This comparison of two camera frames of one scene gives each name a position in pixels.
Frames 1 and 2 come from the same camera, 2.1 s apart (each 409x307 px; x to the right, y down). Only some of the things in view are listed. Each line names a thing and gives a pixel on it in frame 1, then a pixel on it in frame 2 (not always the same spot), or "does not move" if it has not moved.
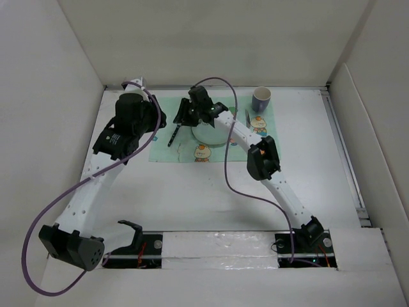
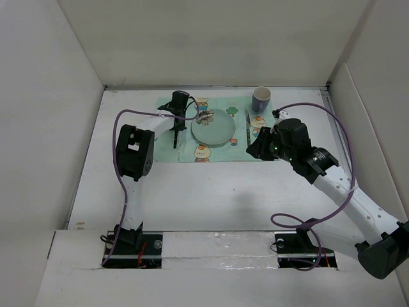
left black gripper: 149,107 -> 180,127
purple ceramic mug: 261,98 does not move
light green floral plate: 207,134 does not move
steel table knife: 248,121 does not move
